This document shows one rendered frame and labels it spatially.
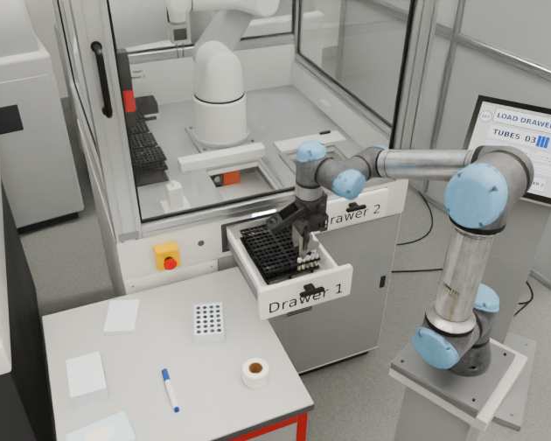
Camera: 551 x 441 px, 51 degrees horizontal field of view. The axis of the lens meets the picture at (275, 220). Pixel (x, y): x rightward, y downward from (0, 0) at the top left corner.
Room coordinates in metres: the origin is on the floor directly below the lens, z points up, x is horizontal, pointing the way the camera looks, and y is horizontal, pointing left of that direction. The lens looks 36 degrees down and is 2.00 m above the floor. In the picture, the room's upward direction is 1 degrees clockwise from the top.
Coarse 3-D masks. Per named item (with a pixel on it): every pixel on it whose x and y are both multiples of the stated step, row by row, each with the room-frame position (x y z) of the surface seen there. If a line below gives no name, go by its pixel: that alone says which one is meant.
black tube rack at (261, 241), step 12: (252, 228) 1.47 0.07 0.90; (264, 228) 1.47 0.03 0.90; (288, 228) 1.47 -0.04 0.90; (252, 240) 1.42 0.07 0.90; (264, 240) 1.41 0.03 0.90; (276, 240) 1.41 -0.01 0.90; (288, 240) 1.45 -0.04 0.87; (252, 252) 1.39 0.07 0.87; (264, 252) 1.35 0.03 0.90; (276, 252) 1.35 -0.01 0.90; (288, 252) 1.36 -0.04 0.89; (264, 264) 1.29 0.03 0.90; (276, 264) 1.29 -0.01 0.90; (264, 276) 1.27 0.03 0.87; (276, 276) 1.27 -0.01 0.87
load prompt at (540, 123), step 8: (496, 112) 1.81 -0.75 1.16; (504, 112) 1.80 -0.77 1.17; (512, 112) 1.79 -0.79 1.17; (520, 112) 1.78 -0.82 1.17; (496, 120) 1.79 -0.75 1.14; (504, 120) 1.78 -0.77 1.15; (512, 120) 1.77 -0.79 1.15; (520, 120) 1.76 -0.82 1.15; (528, 120) 1.76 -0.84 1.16; (536, 120) 1.75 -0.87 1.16; (544, 120) 1.74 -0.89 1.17; (528, 128) 1.74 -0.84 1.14; (536, 128) 1.73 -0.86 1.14; (544, 128) 1.72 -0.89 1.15
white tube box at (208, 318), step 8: (200, 304) 1.23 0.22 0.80; (208, 304) 1.23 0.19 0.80; (216, 304) 1.23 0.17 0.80; (200, 312) 1.19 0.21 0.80; (208, 312) 1.20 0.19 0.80; (216, 312) 1.20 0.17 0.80; (200, 320) 1.16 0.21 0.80; (208, 320) 1.16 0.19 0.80; (216, 320) 1.17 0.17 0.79; (200, 328) 1.13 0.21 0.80; (208, 328) 1.13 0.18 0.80; (216, 328) 1.13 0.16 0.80; (200, 336) 1.11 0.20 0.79; (208, 336) 1.11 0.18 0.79; (216, 336) 1.11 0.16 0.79
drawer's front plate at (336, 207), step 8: (368, 192) 1.65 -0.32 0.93; (376, 192) 1.65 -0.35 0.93; (384, 192) 1.66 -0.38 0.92; (328, 200) 1.60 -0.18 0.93; (336, 200) 1.60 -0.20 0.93; (344, 200) 1.60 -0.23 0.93; (352, 200) 1.61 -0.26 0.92; (360, 200) 1.63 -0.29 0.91; (368, 200) 1.64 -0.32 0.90; (376, 200) 1.65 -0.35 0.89; (384, 200) 1.67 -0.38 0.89; (328, 208) 1.58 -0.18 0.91; (336, 208) 1.59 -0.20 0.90; (344, 208) 1.60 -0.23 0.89; (368, 208) 1.64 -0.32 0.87; (376, 208) 1.65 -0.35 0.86; (384, 208) 1.67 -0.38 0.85; (336, 216) 1.59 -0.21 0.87; (344, 216) 1.60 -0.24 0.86; (352, 216) 1.62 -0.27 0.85; (368, 216) 1.64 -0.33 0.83; (376, 216) 1.66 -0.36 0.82; (328, 224) 1.58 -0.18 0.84; (336, 224) 1.59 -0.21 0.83; (344, 224) 1.60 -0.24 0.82; (312, 232) 1.56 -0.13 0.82
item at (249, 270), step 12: (228, 228) 1.47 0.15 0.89; (240, 228) 1.50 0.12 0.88; (228, 240) 1.44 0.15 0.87; (240, 240) 1.49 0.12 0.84; (240, 252) 1.36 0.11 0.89; (324, 252) 1.36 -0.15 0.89; (240, 264) 1.34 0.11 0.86; (252, 264) 1.37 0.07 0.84; (324, 264) 1.35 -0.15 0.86; (336, 264) 1.31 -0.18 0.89; (252, 276) 1.25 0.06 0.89; (288, 276) 1.31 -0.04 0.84; (252, 288) 1.24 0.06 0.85
